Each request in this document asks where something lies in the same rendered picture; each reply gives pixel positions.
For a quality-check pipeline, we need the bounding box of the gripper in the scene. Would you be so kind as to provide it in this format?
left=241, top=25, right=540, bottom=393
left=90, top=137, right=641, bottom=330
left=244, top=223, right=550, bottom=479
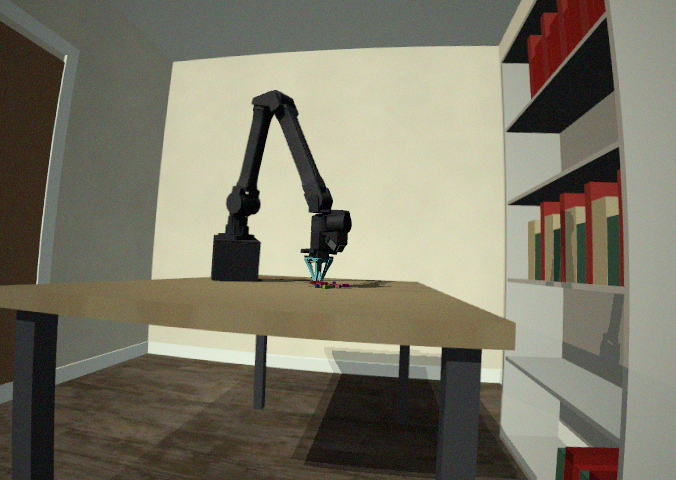
left=301, top=231, right=337, bottom=281

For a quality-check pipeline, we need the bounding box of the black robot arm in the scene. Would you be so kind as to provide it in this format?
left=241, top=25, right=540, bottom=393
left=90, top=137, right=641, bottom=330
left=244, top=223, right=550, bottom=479
left=218, top=90, right=352, bottom=252

